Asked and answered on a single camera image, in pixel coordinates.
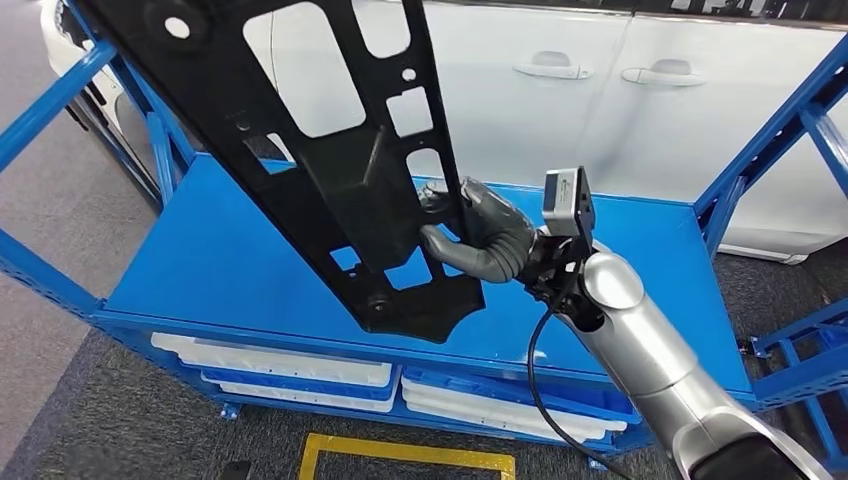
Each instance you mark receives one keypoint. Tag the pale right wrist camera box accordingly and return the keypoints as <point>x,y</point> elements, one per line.
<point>562,199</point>

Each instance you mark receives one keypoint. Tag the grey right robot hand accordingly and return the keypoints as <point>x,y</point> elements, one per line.
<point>493,212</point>

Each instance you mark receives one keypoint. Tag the blue steel shelf rack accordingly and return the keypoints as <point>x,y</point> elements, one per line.
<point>265,265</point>

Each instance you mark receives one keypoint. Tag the white car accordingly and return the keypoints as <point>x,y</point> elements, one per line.
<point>530,132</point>

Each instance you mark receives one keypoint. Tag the black plastic car part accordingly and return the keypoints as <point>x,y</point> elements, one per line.
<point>358,199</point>

